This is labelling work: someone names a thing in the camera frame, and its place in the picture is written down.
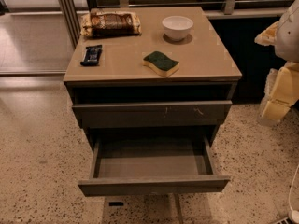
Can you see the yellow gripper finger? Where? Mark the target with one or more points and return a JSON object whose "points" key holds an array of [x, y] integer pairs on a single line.
{"points": [[268, 36]]}

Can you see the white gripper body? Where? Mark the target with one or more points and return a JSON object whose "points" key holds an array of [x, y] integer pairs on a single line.
{"points": [[288, 36]]}

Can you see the grey drawer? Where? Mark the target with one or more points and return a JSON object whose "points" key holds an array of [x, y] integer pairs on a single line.
{"points": [[152, 114], [152, 167]]}

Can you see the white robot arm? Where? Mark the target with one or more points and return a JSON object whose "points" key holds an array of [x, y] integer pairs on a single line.
{"points": [[287, 40]]}

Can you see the grey top drawer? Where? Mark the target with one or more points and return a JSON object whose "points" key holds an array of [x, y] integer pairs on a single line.
{"points": [[152, 114]]}

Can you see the grey drawer cabinet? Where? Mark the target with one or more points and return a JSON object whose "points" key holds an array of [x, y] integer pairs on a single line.
{"points": [[206, 72]]}

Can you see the white ceramic bowl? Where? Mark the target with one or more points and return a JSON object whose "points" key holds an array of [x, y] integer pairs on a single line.
{"points": [[177, 27]]}

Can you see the green yellow sponge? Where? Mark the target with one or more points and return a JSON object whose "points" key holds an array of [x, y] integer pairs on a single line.
{"points": [[161, 64]]}

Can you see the white floor device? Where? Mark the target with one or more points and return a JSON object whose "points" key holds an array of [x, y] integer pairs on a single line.
{"points": [[292, 218]]}

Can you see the brown snack bag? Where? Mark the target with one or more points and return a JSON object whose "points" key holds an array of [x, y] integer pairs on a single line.
{"points": [[98, 23]]}

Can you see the dark blue snack bar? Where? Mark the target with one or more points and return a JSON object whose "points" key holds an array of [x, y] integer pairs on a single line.
{"points": [[92, 56]]}

